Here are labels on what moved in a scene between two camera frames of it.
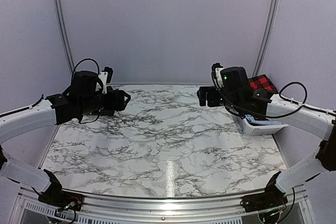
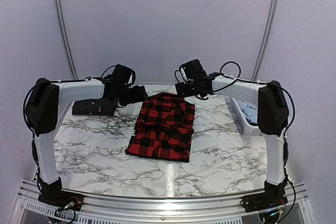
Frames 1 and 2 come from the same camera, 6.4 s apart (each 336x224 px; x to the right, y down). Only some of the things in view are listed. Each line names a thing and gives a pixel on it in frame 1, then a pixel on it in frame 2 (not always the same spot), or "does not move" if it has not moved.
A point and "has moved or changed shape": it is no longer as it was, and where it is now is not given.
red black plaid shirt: (261, 82) has moved or changed shape
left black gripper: (121, 105) → (138, 96)
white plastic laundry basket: (251, 130) does not move
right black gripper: (212, 102) → (181, 93)
